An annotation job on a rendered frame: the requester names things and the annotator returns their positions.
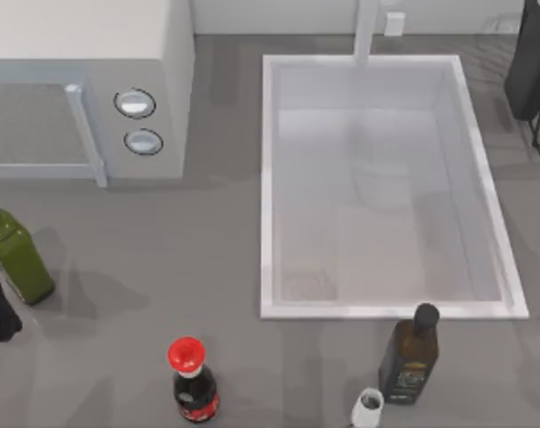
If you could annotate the white cup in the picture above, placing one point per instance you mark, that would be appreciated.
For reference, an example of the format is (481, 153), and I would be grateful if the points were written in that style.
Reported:
(367, 412)

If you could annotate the black frame stand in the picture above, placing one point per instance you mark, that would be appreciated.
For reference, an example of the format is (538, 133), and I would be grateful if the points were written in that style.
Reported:
(526, 76)

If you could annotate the small white wall socket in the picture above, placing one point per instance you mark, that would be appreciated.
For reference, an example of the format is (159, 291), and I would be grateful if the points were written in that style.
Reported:
(395, 24)

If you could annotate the dark bottle with red cap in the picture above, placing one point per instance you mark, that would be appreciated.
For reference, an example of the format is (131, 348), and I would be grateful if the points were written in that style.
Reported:
(195, 392)

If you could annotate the microwave door with grey window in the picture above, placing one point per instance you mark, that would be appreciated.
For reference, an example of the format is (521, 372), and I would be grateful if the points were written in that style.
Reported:
(29, 125)

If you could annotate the tall white tap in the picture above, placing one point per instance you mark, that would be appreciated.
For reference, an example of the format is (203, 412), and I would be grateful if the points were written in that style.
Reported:
(364, 31)

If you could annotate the pale microwave oven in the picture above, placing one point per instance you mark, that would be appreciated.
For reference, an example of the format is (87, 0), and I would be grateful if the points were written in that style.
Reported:
(172, 89)

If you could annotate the green bottle with black cap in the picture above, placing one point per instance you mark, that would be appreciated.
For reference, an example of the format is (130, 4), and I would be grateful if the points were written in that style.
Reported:
(22, 263)

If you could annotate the large round microwave knob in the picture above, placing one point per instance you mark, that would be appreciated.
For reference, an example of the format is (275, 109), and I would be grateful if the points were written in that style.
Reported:
(134, 103)

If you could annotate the white sink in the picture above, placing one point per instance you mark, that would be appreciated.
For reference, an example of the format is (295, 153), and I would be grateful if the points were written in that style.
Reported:
(386, 187)

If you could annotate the dark olive bottle, black cap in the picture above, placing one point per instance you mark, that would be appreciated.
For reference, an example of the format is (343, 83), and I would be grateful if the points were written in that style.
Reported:
(410, 356)

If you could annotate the small round microwave knob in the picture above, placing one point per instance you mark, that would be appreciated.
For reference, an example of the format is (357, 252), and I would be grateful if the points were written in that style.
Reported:
(143, 142)

